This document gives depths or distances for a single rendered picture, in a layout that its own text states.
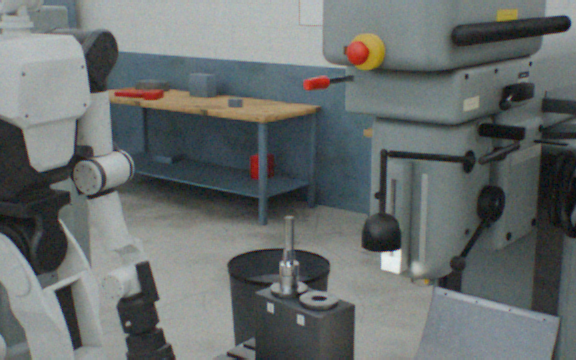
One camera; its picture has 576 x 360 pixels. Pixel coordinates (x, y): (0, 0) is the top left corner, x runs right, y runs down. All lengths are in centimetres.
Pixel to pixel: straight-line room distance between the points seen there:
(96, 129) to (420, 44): 82
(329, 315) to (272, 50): 551
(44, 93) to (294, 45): 553
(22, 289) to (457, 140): 90
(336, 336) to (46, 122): 79
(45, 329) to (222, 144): 607
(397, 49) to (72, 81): 68
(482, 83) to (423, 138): 14
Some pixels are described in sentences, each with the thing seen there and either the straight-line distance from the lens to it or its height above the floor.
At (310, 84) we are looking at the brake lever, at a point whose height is 170.
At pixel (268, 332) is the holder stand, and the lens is 198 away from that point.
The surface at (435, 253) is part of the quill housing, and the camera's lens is 157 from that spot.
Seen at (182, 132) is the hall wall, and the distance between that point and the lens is 809.
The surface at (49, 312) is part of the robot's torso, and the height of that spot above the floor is 123.
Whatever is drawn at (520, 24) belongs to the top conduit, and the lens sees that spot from 154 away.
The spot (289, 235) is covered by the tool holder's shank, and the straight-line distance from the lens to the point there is 192.
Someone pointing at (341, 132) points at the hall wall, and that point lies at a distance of 687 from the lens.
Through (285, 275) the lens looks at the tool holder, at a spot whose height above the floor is 120.
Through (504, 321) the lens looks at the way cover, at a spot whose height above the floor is 109.
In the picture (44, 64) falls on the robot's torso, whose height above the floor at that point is 172.
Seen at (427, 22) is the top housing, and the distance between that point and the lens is 137.
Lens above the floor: 187
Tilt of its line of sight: 14 degrees down
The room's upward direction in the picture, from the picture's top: straight up
